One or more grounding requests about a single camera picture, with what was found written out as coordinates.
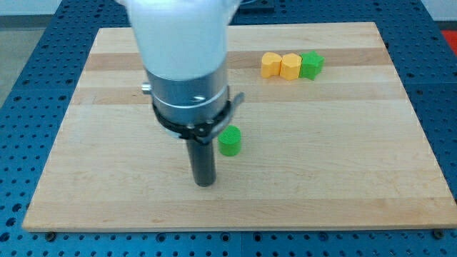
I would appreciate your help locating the green cylinder block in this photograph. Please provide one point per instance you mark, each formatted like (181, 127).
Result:
(229, 141)

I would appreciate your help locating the green star block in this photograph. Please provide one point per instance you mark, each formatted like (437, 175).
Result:
(311, 65)

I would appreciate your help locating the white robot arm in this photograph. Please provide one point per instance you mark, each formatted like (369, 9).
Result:
(183, 48)

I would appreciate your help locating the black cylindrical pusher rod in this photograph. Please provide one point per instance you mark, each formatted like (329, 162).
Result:
(201, 157)

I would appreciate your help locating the yellow heart block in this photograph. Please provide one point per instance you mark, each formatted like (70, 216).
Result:
(270, 64)

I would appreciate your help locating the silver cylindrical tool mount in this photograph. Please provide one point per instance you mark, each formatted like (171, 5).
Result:
(196, 109)

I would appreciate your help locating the wooden board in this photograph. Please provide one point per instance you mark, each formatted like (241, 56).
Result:
(344, 151)

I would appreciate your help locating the yellow hexagon block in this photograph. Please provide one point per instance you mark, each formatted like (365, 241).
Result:
(290, 67)

